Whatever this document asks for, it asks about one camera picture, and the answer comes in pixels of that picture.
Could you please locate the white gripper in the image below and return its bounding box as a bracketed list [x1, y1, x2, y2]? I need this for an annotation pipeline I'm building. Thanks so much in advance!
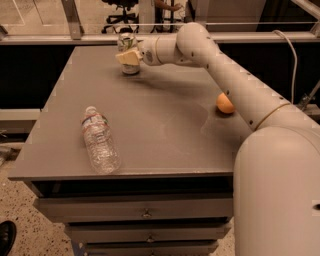
[116, 38, 159, 66]

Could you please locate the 7up soda can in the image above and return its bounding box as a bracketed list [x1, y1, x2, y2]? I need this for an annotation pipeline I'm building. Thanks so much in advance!
[117, 33, 140, 75]

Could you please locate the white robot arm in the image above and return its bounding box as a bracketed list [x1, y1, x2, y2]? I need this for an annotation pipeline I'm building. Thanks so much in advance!
[116, 23, 320, 256]

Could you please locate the black office chair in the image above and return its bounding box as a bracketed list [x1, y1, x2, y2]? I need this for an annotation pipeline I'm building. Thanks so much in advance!
[101, 0, 138, 34]

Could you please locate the clear plastic water bottle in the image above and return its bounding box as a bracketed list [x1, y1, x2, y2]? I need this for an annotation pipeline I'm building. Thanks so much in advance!
[82, 106, 120, 175]

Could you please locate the orange fruit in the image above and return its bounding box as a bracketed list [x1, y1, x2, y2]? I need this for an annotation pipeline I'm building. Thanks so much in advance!
[216, 93, 235, 114]

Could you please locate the grey drawer cabinet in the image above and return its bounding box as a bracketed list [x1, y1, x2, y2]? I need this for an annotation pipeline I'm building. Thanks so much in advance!
[10, 46, 250, 256]

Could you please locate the black leather shoe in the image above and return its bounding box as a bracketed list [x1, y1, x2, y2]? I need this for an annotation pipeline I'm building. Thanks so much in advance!
[0, 221, 17, 256]

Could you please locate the metal railing frame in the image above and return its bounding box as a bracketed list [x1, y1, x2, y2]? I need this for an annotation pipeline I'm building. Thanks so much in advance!
[0, 0, 320, 46]

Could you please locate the white cable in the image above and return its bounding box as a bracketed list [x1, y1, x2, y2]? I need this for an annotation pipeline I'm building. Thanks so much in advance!
[272, 29, 299, 105]

